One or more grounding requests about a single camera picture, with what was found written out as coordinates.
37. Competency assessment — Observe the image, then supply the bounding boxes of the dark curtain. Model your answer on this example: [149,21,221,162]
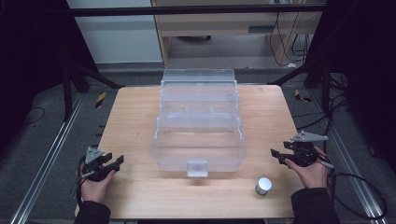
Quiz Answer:
[0,0,100,157]
[304,0,396,175]

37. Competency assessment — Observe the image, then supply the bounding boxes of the black metal stand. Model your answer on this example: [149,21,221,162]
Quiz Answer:
[266,57,332,117]
[58,60,126,123]

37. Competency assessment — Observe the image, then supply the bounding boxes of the clear plastic tiered storage box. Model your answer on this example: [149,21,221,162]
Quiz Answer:
[149,68,248,178]

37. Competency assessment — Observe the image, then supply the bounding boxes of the thin black floor cable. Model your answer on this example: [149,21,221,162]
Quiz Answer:
[21,105,47,127]

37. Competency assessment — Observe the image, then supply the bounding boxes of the black horizontal metal bar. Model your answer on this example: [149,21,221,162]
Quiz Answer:
[66,4,328,17]

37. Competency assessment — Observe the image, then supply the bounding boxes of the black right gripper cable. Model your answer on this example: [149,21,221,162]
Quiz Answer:
[323,161,389,220]

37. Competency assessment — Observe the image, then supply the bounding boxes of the black floor cables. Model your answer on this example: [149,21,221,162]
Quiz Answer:
[291,74,354,132]

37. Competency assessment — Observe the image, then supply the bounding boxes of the white cabinet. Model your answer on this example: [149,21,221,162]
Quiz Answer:
[66,0,163,65]

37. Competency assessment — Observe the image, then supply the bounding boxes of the small white jar green label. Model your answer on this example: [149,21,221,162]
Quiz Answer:
[255,176,273,197]

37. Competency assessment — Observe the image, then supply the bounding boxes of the aluminium floor rail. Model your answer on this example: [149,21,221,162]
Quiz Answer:
[8,92,86,224]
[311,90,389,224]

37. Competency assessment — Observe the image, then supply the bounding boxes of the black cables under desk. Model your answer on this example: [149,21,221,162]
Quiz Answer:
[268,11,313,68]

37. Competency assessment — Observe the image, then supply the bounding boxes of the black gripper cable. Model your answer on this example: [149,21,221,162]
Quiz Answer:
[323,161,389,220]
[74,155,87,207]

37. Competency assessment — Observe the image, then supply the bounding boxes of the person's right hand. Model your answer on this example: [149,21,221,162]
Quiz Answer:
[284,146,330,189]

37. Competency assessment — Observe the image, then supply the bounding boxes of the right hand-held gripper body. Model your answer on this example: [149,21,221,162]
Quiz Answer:
[282,130,335,169]

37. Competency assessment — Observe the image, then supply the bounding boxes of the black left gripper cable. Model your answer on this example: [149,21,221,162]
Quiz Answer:
[74,155,87,207]

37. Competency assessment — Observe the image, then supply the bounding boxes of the person's left hand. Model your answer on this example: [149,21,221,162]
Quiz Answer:
[79,162,117,204]

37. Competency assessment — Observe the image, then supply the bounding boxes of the light wooden desk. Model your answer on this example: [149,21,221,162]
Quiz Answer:
[151,0,327,68]

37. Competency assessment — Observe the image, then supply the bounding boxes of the yellow black floor tape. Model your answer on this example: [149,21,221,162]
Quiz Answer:
[94,91,107,109]
[293,89,313,104]

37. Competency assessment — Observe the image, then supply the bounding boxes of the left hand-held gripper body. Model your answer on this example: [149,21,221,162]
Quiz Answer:
[78,147,115,183]

